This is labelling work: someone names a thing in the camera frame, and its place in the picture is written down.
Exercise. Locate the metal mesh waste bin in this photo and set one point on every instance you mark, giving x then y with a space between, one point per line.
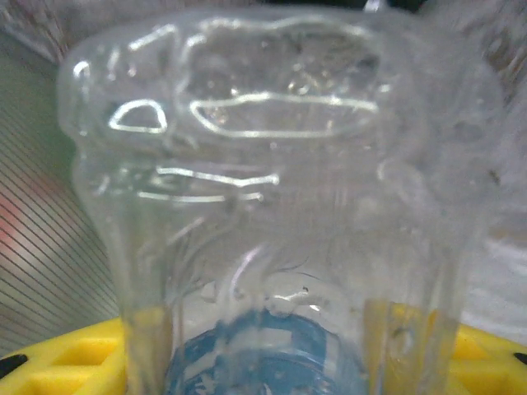
49 255

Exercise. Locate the blue label plastic bottle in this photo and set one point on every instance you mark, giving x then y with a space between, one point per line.
267 205

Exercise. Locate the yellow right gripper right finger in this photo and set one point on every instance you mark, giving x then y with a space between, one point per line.
486 362

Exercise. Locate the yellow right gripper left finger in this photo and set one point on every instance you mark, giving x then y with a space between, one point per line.
49 345

